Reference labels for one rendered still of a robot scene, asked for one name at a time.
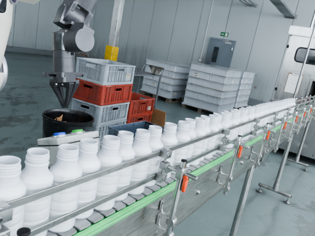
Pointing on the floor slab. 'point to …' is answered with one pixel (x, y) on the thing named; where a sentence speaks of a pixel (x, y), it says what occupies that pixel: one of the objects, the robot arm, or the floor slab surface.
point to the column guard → (111, 53)
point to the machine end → (290, 53)
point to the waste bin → (72, 116)
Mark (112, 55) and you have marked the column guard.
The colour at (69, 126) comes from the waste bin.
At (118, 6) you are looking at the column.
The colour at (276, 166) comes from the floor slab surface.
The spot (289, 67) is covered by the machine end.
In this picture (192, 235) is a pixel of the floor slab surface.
